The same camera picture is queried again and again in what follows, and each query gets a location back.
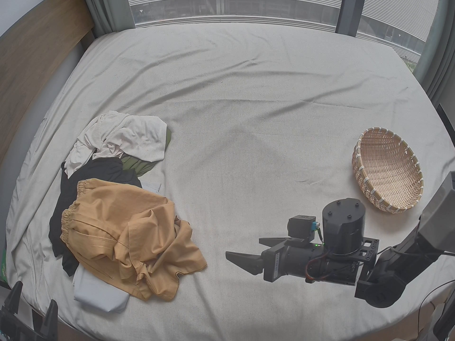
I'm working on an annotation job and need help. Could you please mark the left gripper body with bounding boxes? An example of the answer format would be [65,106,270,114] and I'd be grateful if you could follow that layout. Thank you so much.
[0,307,41,341]

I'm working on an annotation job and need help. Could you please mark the green printed packet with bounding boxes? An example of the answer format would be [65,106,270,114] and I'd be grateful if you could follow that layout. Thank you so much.
[0,245,9,284]

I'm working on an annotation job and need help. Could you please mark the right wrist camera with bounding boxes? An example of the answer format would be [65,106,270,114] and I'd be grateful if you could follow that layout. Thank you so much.
[287,215,326,244]

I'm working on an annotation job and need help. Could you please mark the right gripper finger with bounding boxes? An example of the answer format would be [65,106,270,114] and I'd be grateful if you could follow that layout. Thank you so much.
[226,251,265,276]
[258,237,290,249]

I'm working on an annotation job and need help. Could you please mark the grey-green curtain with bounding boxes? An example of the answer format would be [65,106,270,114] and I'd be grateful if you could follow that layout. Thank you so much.
[76,0,137,36]
[412,0,455,102]

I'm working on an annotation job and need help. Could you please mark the white garment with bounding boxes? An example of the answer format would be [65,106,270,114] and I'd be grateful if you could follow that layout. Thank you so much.
[64,110,168,179]

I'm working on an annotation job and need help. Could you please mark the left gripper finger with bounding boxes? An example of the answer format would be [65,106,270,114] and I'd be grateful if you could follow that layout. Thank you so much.
[3,281,24,315]
[39,299,59,341]

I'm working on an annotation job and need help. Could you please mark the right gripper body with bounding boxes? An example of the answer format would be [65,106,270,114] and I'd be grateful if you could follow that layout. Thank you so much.
[262,238,326,283]

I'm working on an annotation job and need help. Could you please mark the green garment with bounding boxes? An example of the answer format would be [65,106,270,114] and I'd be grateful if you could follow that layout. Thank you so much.
[119,126,173,177]

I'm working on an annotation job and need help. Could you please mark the tan shorts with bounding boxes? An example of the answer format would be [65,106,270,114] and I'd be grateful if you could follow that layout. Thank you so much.
[60,178,208,301]

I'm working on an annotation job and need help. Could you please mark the pale grey garment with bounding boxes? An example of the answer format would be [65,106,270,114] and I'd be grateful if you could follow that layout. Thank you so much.
[73,180,163,313]

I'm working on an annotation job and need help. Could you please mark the round woven basket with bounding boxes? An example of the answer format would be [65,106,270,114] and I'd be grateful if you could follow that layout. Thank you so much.
[352,126,424,214]

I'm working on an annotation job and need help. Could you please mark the black garment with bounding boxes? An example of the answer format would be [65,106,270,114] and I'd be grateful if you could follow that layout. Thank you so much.
[49,158,143,277]

